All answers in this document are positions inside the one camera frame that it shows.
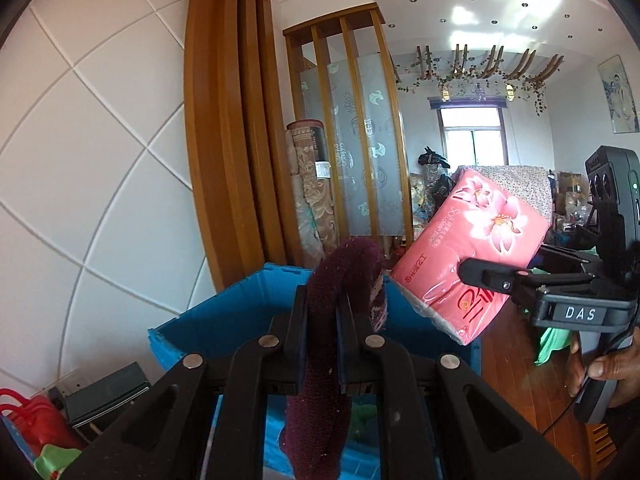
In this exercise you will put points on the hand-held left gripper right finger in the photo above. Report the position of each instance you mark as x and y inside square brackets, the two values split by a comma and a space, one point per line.
[345, 345]

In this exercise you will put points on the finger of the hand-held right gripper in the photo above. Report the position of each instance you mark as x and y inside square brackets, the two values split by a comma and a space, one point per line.
[487, 277]
[565, 255]

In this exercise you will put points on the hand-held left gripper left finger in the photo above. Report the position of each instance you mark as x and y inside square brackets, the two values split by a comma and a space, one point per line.
[299, 330]

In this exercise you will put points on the pink tissue pack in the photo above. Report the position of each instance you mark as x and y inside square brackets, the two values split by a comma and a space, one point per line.
[465, 240]

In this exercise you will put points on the maroon sock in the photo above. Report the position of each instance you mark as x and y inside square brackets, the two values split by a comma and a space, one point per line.
[320, 400]

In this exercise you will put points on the blue plastic crate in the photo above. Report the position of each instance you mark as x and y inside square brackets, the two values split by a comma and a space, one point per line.
[225, 310]

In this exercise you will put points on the person's right hand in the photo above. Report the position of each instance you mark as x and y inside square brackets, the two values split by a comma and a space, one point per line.
[617, 370]

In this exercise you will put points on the green cloth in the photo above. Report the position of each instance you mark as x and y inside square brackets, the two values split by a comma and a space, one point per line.
[550, 347]

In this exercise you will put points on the rolled patterned carpet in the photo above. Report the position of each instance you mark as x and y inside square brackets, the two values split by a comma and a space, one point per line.
[310, 200]

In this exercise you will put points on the black plastic bag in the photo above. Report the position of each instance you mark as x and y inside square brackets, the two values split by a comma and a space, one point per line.
[432, 157]

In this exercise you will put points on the window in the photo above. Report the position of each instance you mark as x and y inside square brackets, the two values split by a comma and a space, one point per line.
[470, 140]

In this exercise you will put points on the black gift box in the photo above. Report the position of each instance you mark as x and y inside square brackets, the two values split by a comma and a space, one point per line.
[105, 395]

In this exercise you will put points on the ceiling vine decoration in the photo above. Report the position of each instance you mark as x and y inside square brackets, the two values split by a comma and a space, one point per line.
[475, 67]

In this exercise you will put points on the wooden slatted column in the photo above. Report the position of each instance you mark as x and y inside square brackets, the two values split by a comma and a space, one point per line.
[220, 135]

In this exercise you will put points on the wooden frosted glass screen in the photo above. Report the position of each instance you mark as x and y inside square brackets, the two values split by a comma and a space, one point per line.
[350, 110]

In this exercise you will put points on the green plush toy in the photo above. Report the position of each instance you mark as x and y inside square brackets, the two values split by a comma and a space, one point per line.
[55, 460]

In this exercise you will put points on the red hard case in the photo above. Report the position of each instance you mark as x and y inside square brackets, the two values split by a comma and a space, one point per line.
[30, 420]

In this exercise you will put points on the wall poster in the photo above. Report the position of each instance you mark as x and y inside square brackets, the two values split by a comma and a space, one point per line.
[620, 95]

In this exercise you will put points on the white wall socket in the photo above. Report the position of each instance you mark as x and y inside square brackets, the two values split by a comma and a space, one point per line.
[72, 384]

